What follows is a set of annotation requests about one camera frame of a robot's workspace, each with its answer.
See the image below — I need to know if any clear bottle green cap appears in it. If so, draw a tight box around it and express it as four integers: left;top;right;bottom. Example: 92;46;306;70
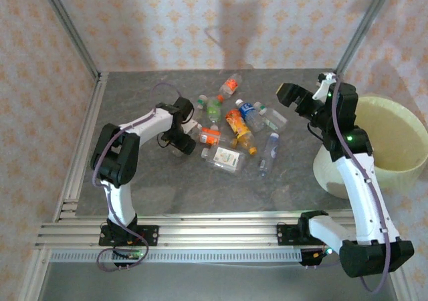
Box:
190;94;209;125

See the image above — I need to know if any clear bottle green white label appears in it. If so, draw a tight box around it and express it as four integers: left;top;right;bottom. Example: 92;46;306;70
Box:
253;101;289;131

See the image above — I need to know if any blue label bottle white cap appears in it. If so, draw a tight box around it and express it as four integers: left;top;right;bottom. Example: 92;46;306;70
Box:
234;99;267;133

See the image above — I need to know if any pale blue water bottle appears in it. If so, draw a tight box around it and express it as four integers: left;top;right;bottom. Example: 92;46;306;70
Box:
257;132;280;177

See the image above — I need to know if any white plastic bin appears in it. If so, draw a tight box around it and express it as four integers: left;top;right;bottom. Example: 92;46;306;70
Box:
312;95;428;200

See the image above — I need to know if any bottle orange white label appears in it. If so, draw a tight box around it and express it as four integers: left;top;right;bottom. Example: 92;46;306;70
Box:
199;126;239;149

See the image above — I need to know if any flat clear bottle white label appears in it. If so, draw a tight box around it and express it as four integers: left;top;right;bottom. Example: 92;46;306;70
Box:
200;146;247;176

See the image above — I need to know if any clear bottle orange cap label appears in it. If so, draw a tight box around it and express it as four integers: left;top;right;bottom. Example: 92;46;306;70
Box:
215;73;243;103

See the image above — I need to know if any orange juice bottle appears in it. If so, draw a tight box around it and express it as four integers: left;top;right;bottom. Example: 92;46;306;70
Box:
225;108;258;157

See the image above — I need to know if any grey metal lower panel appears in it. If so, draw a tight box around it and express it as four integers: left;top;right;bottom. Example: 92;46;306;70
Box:
38;262;399;301

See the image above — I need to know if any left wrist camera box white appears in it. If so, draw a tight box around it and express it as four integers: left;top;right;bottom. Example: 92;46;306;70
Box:
182;119;201;134

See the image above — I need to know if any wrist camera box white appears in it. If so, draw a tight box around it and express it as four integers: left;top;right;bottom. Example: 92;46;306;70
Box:
312;72;337;101
182;119;201;134

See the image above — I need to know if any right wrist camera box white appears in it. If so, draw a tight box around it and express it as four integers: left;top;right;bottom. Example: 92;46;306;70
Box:
312;72;337;101

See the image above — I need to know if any aluminium frame post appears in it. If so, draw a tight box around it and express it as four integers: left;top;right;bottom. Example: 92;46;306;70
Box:
334;0;398;78
36;0;102;81

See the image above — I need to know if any aluminium side rail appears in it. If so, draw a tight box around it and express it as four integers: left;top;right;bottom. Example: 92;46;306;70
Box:
53;72;110;222

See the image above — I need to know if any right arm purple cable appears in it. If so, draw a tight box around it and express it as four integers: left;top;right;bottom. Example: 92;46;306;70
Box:
306;74;392;294

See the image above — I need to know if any aluminium front rail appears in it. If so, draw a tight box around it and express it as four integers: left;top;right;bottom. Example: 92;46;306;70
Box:
35;213;401;249

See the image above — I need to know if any slotted grey cable duct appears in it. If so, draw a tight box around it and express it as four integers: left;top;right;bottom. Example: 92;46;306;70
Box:
49;249;302;264

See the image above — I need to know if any aluminium frame leg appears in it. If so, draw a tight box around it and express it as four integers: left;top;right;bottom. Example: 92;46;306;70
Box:
18;247;51;301
389;270;414;301

